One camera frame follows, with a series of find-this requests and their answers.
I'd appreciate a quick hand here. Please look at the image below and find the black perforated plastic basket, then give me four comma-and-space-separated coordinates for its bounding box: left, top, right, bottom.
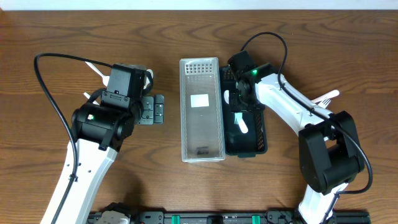
219, 66, 268, 158

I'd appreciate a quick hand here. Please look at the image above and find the left black cable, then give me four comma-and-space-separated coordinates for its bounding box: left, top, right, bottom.
33, 52, 113, 224

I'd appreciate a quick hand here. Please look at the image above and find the pale green fork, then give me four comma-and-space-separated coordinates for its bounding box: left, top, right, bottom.
234, 113, 244, 126

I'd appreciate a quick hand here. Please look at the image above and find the white label in basket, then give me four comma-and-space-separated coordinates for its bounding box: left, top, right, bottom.
190, 94, 210, 108

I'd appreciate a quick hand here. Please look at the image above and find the white fork top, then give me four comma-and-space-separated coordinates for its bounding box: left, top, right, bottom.
312, 90, 340, 103

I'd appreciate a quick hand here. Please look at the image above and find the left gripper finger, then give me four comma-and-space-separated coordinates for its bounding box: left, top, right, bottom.
138, 96, 154, 125
154, 95, 164, 124

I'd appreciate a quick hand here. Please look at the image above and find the white fork diagonal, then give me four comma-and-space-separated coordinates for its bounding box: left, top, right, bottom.
318, 98, 331, 108

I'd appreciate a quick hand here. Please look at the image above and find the clear perforated plastic basket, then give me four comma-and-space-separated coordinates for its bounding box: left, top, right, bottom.
180, 57, 225, 163

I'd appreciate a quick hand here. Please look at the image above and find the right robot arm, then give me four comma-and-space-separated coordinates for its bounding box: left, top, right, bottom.
228, 50, 365, 223

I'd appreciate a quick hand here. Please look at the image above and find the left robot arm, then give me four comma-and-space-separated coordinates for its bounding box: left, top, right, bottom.
41, 63, 164, 223

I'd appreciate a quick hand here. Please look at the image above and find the white spoon crossing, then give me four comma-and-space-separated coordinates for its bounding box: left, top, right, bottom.
144, 69, 154, 91

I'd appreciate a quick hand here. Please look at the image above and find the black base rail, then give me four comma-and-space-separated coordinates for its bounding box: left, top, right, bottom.
86, 202, 371, 224

